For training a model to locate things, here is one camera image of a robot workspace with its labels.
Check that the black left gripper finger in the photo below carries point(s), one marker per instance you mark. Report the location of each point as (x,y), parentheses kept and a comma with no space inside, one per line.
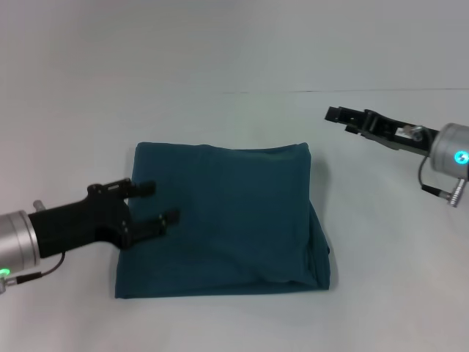
(144,187)
(170,217)

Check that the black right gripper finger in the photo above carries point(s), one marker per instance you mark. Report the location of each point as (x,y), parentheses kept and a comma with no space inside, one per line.
(340,115)

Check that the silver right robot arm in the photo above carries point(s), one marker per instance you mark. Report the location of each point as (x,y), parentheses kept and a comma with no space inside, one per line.
(452,154)

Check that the teal blue t-shirt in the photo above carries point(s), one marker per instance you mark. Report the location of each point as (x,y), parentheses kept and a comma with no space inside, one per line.
(227,220)

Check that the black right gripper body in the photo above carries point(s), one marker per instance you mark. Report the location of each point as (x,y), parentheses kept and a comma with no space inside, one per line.
(395,133)

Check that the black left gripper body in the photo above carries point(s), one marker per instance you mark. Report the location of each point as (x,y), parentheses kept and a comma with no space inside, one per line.
(80,223)

